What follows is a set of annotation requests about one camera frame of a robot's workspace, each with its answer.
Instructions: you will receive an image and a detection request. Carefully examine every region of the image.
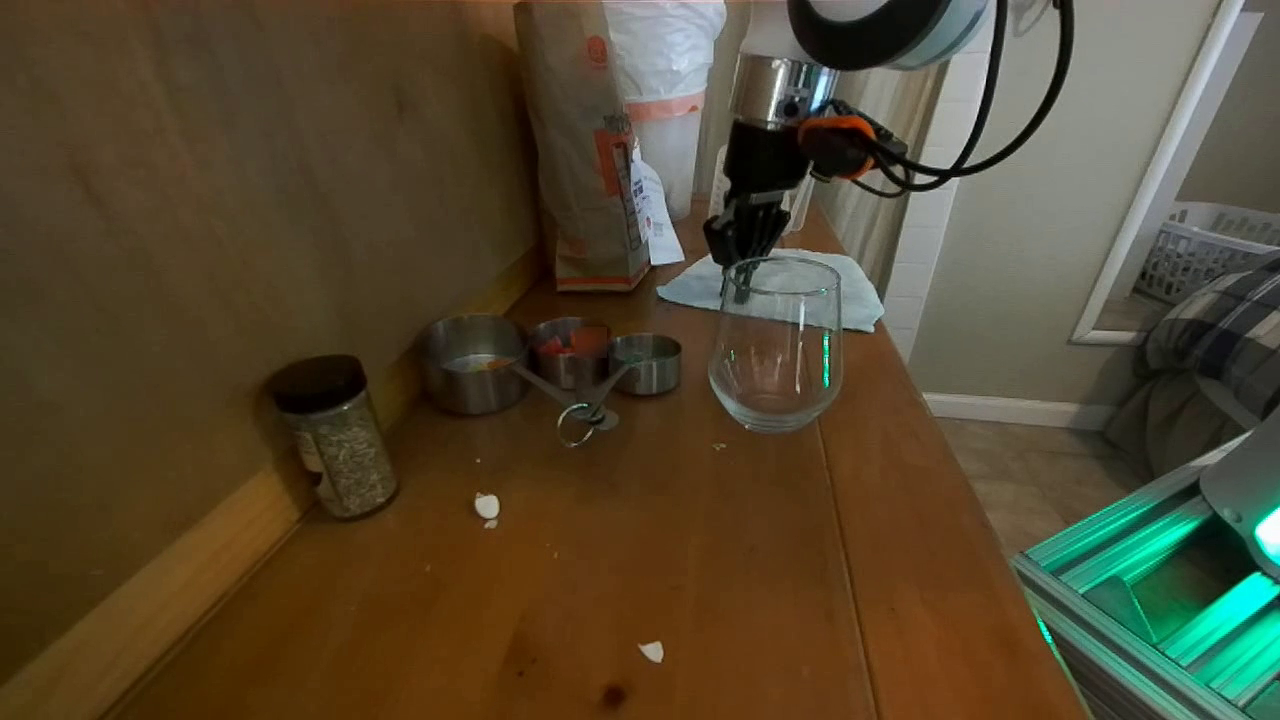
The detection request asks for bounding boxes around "clear stemless glass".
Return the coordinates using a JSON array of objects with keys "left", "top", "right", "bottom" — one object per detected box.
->
[{"left": 702, "top": 252, "right": 847, "bottom": 442}]

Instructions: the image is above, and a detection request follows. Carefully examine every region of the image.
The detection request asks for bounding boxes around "white laundry basket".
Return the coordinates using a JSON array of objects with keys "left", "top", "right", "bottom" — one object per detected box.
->
[{"left": 1128, "top": 198, "right": 1280, "bottom": 312}]

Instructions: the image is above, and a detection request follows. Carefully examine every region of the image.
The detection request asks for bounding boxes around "plaid blanket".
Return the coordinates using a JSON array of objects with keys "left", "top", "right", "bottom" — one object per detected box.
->
[{"left": 1099, "top": 257, "right": 1280, "bottom": 471}]

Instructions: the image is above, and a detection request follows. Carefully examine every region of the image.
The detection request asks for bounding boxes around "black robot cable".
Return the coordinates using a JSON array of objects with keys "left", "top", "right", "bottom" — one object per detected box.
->
[{"left": 796, "top": 0, "right": 1078, "bottom": 200}]

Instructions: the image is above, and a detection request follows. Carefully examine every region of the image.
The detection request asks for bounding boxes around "white door frame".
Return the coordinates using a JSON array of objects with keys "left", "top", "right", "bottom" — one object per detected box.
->
[{"left": 1066, "top": 0, "right": 1266, "bottom": 352}]

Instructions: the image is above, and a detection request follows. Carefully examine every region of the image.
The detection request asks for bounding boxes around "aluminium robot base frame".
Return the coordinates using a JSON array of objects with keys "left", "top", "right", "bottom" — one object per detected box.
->
[{"left": 1006, "top": 408, "right": 1280, "bottom": 720}]

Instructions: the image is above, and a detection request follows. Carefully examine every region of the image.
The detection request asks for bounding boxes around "wooden pine dresser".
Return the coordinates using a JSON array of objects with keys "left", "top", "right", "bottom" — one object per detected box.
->
[{"left": 110, "top": 213, "right": 1090, "bottom": 720}]

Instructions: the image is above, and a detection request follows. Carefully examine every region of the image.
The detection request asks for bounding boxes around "wooden backing board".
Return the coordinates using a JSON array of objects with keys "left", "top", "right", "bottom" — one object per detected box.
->
[{"left": 0, "top": 0, "right": 538, "bottom": 720}]

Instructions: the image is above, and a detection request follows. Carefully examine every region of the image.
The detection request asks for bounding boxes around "white terry towel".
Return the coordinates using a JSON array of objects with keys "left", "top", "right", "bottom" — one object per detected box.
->
[{"left": 652, "top": 244, "right": 889, "bottom": 336}]

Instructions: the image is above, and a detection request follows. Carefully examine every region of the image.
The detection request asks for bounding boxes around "white paper packet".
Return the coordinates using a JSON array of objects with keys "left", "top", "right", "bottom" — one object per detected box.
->
[{"left": 622, "top": 139, "right": 687, "bottom": 272}]

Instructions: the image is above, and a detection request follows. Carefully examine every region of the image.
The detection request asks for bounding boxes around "brown paper bag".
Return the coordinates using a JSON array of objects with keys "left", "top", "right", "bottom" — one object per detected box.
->
[{"left": 511, "top": 0, "right": 654, "bottom": 298}]

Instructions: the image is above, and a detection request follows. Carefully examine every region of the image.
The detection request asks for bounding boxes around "medium steel measuring cup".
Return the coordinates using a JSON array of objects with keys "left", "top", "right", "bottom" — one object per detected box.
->
[{"left": 529, "top": 312, "right": 618, "bottom": 406}]

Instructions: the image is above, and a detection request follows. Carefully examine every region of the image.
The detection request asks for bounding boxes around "small steel measuring cup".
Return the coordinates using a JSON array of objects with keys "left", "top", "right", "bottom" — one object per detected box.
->
[{"left": 571, "top": 330, "right": 687, "bottom": 433}]

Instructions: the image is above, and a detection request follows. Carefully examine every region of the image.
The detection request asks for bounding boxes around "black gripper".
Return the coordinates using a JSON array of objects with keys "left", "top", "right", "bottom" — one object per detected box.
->
[{"left": 699, "top": 116, "right": 811, "bottom": 303}]

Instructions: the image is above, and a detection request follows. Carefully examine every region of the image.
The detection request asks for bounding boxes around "glass spice jar black lid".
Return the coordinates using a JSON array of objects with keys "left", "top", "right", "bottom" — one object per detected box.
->
[{"left": 266, "top": 352, "right": 403, "bottom": 525}]

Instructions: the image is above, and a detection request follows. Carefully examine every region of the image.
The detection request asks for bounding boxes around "large steel measuring cup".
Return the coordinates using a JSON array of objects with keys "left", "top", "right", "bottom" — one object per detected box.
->
[{"left": 416, "top": 312, "right": 592, "bottom": 420}]

